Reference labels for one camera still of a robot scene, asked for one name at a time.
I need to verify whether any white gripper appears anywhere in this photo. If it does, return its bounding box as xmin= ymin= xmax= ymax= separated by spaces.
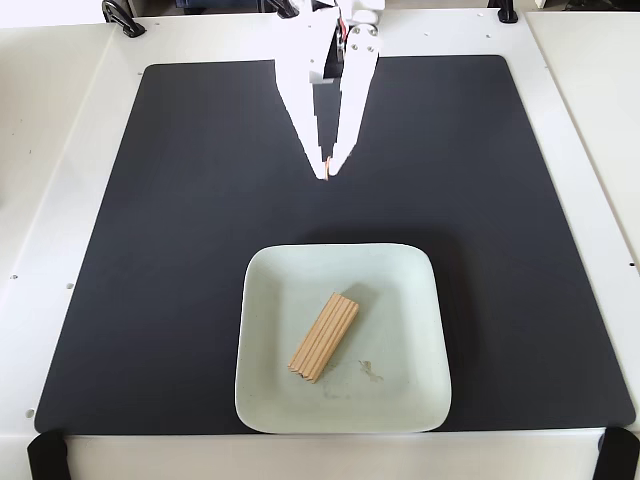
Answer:
xmin=275 ymin=0 xmax=386 ymax=180

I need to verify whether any ridged wooden block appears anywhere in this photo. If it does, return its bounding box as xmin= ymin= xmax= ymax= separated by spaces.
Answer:
xmin=287 ymin=291 xmax=360 ymax=385

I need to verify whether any pale green square plate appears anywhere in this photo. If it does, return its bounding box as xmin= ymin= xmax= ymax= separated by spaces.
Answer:
xmin=233 ymin=242 xmax=454 ymax=435

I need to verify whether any black table clamp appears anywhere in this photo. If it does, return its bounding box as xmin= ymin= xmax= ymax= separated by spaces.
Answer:
xmin=492 ymin=0 xmax=521 ymax=24
xmin=267 ymin=0 xmax=300 ymax=21
xmin=102 ymin=0 xmax=147 ymax=39

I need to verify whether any dark blue background object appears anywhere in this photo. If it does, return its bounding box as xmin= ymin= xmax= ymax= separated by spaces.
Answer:
xmin=174 ymin=0 xmax=266 ymax=14

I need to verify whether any black rubber mat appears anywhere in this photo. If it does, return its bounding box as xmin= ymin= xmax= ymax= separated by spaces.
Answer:
xmin=33 ymin=54 xmax=637 ymax=436

